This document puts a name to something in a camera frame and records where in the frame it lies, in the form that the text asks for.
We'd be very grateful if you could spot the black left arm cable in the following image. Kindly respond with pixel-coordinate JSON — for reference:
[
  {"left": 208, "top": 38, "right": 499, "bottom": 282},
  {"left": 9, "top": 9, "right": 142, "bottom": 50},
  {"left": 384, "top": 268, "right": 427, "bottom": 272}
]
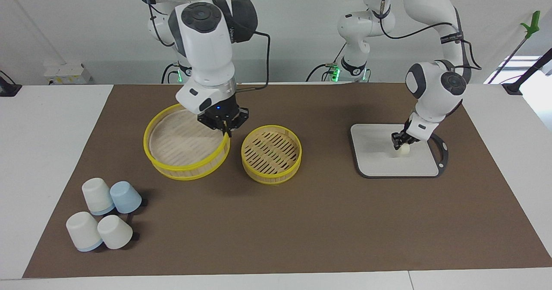
[{"left": 379, "top": 3, "right": 482, "bottom": 71}]

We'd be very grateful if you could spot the light blue plastic cup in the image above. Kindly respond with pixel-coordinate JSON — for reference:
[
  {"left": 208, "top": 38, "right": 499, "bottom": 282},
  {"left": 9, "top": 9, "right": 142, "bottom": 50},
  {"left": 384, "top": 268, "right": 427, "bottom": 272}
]
[{"left": 110, "top": 181, "right": 142, "bottom": 214}]

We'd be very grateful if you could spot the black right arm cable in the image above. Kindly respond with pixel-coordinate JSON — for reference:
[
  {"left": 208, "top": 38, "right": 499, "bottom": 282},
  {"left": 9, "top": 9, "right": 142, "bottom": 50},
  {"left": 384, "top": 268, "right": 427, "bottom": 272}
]
[{"left": 134, "top": 0, "right": 271, "bottom": 93}]

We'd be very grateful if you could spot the black table clamp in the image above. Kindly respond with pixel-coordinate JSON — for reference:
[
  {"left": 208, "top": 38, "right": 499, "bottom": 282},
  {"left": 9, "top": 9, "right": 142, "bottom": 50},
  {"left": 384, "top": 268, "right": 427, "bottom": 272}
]
[{"left": 0, "top": 70, "right": 22, "bottom": 98}]

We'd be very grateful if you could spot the brown table mat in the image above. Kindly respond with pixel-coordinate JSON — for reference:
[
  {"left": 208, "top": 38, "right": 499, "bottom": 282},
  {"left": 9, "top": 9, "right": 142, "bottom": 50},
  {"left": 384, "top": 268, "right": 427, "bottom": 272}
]
[{"left": 22, "top": 83, "right": 552, "bottom": 278}]

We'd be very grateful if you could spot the white box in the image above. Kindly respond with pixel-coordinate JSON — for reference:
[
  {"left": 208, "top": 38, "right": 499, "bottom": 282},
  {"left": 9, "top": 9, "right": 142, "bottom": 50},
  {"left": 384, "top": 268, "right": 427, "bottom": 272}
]
[{"left": 43, "top": 62, "right": 92, "bottom": 85}]

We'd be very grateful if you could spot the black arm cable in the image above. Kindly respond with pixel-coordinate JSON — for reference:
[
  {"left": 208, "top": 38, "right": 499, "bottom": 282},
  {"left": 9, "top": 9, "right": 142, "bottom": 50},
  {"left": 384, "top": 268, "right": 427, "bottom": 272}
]
[
  {"left": 134, "top": 0, "right": 271, "bottom": 93},
  {"left": 379, "top": 3, "right": 482, "bottom": 71}
]

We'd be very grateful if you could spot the white plastic cup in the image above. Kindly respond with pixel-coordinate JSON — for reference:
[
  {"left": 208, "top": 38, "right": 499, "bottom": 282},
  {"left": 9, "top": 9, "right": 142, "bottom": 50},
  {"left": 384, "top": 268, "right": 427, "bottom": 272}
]
[
  {"left": 82, "top": 178, "right": 115, "bottom": 216},
  {"left": 97, "top": 214, "right": 133, "bottom": 250},
  {"left": 66, "top": 211, "right": 103, "bottom": 252}
]

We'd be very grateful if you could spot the yellow bamboo steamer basket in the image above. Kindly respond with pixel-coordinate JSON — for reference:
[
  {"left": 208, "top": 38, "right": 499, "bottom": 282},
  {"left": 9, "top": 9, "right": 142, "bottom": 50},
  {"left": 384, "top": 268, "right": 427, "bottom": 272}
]
[{"left": 241, "top": 125, "right": 302, "bottom": 185}]

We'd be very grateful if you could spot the green-tipped stick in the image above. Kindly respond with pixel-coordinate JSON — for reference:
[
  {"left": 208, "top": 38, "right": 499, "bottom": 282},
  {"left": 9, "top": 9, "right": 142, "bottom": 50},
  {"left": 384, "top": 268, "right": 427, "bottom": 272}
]
[{"left": 487, "top": 10, "right": 541, "bottom": 84}]

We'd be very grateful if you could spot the black clamped pole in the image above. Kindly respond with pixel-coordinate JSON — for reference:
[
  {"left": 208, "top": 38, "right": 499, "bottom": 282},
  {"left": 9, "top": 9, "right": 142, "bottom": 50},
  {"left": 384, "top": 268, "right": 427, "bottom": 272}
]
[{"left": 502, "top": 47, "right": 552, "bottom": 96}]

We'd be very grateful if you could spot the black base cable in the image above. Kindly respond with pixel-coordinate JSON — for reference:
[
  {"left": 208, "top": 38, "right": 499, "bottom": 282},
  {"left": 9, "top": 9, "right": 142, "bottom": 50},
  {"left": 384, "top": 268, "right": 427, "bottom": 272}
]
[
  {"left": 161, "top": 63, "right": 180, "bottom": 84},
  {"left": 306, "top": 43, "right": 346, "bottom": 82}
]

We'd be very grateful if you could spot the white grey-rimmed cutting board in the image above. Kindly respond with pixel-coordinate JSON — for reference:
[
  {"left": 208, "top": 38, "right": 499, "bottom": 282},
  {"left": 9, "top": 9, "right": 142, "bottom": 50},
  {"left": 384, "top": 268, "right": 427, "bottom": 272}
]
[{"left": 349, "top": 123, "right": 449, "bottom": 179}]

